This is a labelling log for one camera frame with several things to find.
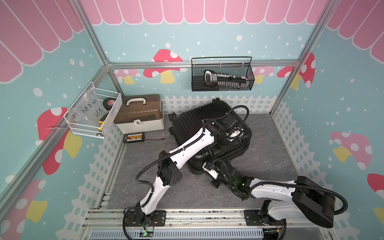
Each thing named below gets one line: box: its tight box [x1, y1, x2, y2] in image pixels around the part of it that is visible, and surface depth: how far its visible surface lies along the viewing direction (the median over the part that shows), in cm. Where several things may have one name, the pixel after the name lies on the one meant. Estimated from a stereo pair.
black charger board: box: [123, 132, 146, 144], surface depth 107 cm
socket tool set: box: [204, 70, 248, 89], surface depth 91 cm
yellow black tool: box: [97, 115, 108, 131], surface depth 66 cm
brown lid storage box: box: [113, 94, 165, 134], surface depth 102 cm
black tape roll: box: [103, 97, 117, 110], surface depth 81 cm
